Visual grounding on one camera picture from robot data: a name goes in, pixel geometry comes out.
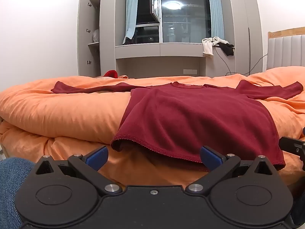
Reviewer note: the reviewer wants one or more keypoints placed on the dark cloth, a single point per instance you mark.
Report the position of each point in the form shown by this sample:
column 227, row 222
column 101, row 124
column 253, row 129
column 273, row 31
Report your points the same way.
column 129, row 41

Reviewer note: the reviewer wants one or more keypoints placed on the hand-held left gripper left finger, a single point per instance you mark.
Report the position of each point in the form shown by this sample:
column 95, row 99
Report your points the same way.
column 97, row 158

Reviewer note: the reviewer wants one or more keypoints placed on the person's leg in jeans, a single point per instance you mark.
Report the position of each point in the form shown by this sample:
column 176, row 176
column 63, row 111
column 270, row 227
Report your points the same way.
column 9, row 183

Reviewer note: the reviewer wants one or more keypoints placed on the maroon long-sleeved sweater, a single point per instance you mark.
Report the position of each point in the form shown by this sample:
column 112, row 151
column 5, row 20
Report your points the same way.
column 190, row 119

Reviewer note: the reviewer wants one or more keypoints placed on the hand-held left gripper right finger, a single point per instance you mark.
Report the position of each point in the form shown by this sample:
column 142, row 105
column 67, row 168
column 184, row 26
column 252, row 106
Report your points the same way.
column 211, row 158

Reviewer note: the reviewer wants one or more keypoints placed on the white garment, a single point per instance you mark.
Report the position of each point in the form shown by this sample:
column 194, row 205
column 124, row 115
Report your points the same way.
column 209, row 46

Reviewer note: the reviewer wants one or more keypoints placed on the grey padded headboard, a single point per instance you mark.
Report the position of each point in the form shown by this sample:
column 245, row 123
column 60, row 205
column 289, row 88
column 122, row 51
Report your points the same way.
column 286, row 50

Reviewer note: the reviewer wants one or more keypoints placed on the white wall socket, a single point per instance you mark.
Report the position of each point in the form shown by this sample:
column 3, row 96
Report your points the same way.
column 190, row 71

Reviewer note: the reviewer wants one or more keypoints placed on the tall grey cabinet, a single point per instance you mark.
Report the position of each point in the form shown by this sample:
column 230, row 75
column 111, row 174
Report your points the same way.
column 240, row 28

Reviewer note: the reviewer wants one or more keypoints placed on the red plush item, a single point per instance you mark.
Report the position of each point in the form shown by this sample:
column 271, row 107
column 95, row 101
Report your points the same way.
column 111, row 74

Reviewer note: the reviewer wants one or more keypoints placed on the light blue curtain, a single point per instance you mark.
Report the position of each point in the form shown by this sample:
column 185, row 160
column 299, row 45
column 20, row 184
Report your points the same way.
column 215, row 12
column 131, row 9

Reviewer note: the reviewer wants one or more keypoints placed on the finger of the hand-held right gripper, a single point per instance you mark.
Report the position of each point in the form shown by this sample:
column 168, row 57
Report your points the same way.
column 292, row 145

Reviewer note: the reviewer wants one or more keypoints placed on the grey wardrobe door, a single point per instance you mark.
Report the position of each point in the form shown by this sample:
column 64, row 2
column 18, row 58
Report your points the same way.
column 82, row 35

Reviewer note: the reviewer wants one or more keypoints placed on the orange duvet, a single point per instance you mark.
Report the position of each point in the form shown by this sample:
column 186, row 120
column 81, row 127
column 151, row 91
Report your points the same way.
column 59, row 114

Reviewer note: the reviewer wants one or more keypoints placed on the grey window ledge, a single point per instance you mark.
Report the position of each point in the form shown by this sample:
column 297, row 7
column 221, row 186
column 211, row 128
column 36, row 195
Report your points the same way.
column 166, row 50

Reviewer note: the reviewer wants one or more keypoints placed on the black garment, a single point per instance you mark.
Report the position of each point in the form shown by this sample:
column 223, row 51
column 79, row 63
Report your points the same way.
column 227, row 49

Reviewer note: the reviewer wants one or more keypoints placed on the white bag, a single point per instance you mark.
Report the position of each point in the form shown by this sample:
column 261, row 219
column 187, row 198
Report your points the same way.
column 95, row 35

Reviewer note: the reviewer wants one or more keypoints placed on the window with open sash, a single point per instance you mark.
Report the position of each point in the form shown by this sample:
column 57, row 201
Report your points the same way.
column 185, row 16

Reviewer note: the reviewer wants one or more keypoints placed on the grey open wardrobe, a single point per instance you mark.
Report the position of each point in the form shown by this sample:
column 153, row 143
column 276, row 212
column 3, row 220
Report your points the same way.
column 107, row 28

